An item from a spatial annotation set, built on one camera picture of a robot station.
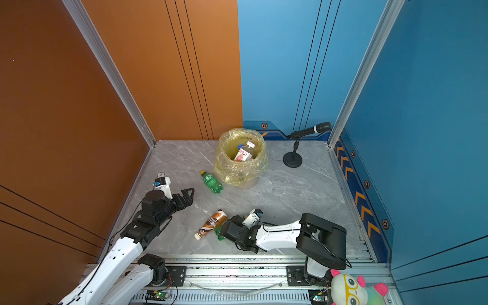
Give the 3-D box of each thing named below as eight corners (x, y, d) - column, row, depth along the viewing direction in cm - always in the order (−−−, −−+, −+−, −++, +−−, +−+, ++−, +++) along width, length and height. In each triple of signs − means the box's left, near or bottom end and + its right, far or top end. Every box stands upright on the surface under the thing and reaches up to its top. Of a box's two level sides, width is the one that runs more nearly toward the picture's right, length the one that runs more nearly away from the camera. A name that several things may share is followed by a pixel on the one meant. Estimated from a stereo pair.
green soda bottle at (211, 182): (200, 179, 105) (198, 172, 100) (207, 174, 107) (205, 168, 103) (217, 196, 98) (215, 190, 93) (224, 191, 100) (223, 185, 96)
